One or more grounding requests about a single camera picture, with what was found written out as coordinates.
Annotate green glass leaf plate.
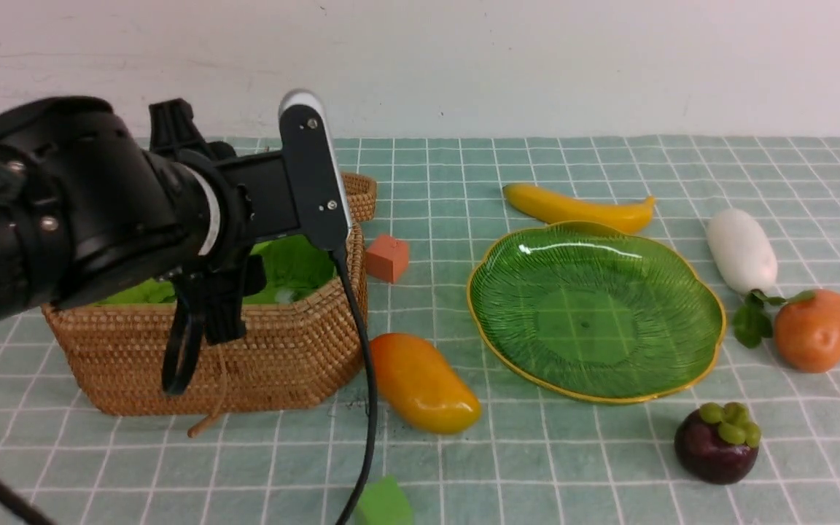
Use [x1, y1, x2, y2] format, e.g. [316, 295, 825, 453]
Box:
[466, 222, 728, 405]

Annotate teal checkered tablecloth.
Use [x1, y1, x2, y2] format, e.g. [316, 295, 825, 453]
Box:
[0, 136, 840, 524]

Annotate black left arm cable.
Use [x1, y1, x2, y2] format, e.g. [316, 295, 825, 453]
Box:
[160, 248, 379, 525]

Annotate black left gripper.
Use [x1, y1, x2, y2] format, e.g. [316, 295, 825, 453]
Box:
[147, 98, 300, 347]

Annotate white radish with leaves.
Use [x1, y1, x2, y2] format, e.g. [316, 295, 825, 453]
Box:
[706, 207, 814, 349]

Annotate woven rattan basket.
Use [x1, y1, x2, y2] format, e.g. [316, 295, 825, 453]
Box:
[41, 222, 370, 417]

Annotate orange foam cube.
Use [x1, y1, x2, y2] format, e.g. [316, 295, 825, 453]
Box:
[365, 235, 410, 284]

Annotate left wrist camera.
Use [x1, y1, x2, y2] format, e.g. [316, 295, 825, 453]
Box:
[278, 87, 352, 252]

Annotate dark purple mangosteen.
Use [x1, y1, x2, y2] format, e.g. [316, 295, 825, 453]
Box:
[674, 402, 761, 485]

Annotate green fabric basket lining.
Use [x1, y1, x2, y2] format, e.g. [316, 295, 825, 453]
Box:
[97, 236, 336, 306]

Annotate orange yellow mango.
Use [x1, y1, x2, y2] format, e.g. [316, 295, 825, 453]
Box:
[370, 332, 481, 435]

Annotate yellow banana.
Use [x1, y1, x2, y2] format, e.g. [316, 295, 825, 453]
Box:
[501, 183, 657, 235]

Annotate orange brown potato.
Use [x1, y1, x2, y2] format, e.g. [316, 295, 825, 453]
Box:
[774, 289, 840, 373]

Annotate green foam cube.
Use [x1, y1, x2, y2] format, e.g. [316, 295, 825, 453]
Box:
[354, 475, 414, 525]

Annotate woven rattan basket lid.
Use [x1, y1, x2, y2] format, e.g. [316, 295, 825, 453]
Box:
[341, 171, 377, 223]

